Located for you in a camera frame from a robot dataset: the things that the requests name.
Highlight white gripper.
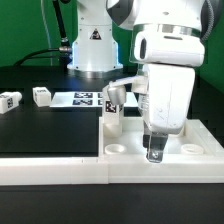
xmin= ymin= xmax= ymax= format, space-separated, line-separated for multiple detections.
xmin=139 ymin=64 xmax=195 ymax=163

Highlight white square tabletop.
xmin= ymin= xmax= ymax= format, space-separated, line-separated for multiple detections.
xmin=99 ymin=117 xmax=224 ymax=160

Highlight white L-shaped obstacle fence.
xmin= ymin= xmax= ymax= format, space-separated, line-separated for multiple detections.
xmin=0 ymin=135 xmax=224 ymax=186

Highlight white sheet with fiducial tags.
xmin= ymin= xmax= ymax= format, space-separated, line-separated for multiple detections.
xmin=49 ymin=91 xmax=140 ymax=109

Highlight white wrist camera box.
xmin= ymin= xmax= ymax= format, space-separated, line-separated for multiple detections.
xmin=107 ymin=75 xmax=148 ymax=105

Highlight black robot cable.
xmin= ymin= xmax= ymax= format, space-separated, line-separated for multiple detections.
xmin=13 ymin=0 xmax=73 ymax=67

